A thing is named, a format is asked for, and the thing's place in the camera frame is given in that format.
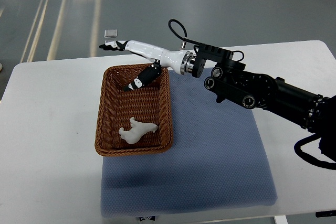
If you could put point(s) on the blue textured mat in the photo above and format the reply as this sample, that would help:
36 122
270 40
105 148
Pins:
217 160

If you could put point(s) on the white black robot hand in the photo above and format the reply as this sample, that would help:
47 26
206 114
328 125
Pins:
181 62

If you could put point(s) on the brown wicker basket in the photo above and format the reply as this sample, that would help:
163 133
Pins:
150 104

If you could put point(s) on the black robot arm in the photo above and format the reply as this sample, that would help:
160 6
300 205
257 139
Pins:
229 80

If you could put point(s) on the upper clear floor tile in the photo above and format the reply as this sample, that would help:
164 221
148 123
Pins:
110 33

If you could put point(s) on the white toy polar bear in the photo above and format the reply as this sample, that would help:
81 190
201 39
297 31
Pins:
137 130

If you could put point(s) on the black table control panel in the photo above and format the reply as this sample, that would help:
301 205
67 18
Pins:
322 214

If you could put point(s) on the black mat label tag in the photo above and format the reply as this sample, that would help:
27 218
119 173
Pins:
149 218

